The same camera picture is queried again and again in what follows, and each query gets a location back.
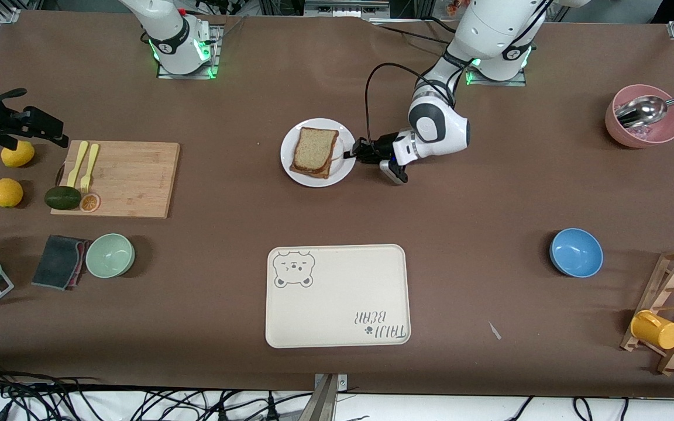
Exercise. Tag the pink folded cloth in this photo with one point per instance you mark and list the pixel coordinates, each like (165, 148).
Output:
(82, 263)

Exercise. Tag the wooden cup drying rack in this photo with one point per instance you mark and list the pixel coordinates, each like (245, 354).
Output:
(673, 351)

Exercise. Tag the bread slice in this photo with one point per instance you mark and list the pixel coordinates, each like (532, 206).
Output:
(312, 173)
(315, 149)

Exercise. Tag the cream tray with bear print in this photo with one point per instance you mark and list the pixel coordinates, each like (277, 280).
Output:
(337, 304)

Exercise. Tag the grey metal mounting bracket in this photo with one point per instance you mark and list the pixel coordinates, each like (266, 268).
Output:
(324, 403)

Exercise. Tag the pale yellow plastic knife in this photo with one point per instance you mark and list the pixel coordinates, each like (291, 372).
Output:
(78, 164)

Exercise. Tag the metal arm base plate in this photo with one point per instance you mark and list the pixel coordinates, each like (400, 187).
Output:
(498, 83)
(185, 76)

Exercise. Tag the dark grey folded cloth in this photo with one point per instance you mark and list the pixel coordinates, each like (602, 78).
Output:
(56, 262)

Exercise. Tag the pink ribbed bowl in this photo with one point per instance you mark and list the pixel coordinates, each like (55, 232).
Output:
(635, 93)

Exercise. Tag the round white plate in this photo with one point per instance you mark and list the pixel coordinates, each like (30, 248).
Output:
(313, 182)

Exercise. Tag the toy orange slice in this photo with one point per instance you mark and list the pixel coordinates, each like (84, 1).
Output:
(90, 203)

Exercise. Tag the wooden cutting board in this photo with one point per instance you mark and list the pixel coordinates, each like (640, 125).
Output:
(138, 175)

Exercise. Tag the toy fried egg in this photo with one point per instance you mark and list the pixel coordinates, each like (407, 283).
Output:
(337, 159)

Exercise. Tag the yellow lemon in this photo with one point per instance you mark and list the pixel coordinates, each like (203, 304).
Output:
(7, 193)
(18, 156)

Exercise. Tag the dark green avocado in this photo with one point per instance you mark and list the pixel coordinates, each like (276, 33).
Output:
(62, 197)

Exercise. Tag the blue bowl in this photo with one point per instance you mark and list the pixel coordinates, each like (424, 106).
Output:
(576, 252)

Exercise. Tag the orange artificial flowers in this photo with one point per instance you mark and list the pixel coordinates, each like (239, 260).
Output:
(457, 6)

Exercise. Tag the pale green bowl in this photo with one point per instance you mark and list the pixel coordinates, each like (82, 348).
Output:
(110, 256)

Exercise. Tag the large metal spoon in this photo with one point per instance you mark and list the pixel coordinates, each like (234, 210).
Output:
(644, 110)

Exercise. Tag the pale yellow plastic fork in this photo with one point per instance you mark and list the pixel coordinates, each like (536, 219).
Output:
(90, 166)

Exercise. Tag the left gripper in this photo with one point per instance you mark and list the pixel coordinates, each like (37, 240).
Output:
(381, 146)

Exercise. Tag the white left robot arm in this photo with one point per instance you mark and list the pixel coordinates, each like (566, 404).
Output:
(439, 131)

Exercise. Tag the yellow mug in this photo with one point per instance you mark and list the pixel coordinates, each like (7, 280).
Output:
(656, 330)

